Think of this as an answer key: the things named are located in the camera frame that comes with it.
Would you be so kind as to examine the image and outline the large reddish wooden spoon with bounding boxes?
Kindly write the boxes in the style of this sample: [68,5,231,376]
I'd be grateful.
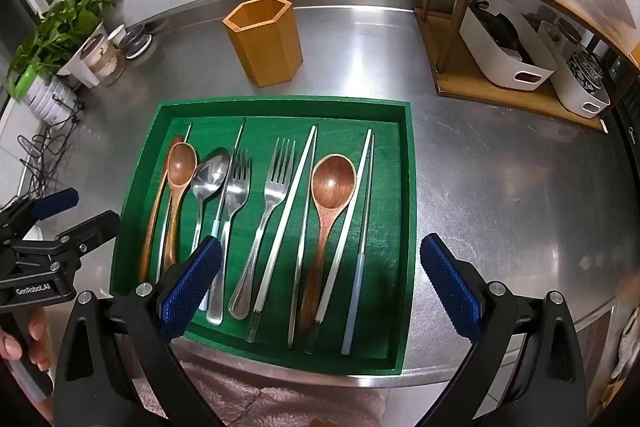
[296,154,357,337]

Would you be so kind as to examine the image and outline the light blue handled chopstick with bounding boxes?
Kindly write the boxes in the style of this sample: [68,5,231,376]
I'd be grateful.
[341,132,377,356]

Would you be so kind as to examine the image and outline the slim wooden spoon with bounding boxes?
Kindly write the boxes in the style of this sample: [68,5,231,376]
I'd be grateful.
[137,135,185,285]

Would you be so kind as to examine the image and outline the white storage basket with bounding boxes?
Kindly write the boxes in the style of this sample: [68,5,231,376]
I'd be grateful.
[537,21,612,118]
[459,0,558,90]

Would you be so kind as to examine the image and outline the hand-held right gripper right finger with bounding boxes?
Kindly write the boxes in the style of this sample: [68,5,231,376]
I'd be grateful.
[419,233,588,427]

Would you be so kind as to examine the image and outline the hexagonal wooden utensil holder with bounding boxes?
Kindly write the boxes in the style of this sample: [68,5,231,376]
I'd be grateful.
[222,0,304,88]

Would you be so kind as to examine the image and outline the white ribbed pot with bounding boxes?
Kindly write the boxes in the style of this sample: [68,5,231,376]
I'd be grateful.
[25,74,81,125]

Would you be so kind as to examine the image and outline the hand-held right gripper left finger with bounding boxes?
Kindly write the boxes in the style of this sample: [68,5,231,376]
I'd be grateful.
[52,236,223,427]

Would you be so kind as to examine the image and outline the pink fleece clothing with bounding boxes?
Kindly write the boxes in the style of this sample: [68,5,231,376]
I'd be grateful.
[135,357,386,427]

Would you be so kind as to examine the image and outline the dark bowl with white rim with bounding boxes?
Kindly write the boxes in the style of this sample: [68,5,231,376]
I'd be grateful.
[122,27,152,58]

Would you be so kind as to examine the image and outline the metal fork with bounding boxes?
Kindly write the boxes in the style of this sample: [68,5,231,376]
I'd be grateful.
[228,137,297,321]
[206,148,252,327]

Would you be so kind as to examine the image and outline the green wooden tray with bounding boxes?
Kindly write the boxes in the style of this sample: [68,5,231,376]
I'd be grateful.
[109,99,418,378]

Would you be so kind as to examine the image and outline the black items in basket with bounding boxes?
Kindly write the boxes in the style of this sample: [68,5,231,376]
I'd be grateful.
[475,2,534,64]

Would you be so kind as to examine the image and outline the black cables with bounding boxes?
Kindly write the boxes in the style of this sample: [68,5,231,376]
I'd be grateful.
[17,97,87,194]

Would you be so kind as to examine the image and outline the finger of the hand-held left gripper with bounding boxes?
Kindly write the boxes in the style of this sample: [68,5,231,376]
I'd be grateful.
[10,210,122,265]
[0,188,81,240]

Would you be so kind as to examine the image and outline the wooden shelf rack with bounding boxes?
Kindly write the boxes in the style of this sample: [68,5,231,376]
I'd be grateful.
[414,0,640,135]

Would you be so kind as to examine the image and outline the person's left hand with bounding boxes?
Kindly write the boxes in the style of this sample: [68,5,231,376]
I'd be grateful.
[0,309,55,373]

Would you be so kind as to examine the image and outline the green leafy plant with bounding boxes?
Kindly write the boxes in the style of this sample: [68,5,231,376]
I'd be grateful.
[6,0,123,100]

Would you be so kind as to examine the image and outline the dark patterned bowl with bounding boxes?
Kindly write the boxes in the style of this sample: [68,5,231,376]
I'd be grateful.
[567,49,609,98]

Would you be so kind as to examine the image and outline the round wooden spoon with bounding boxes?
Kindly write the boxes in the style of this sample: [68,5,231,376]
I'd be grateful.
[161,142,198,280]

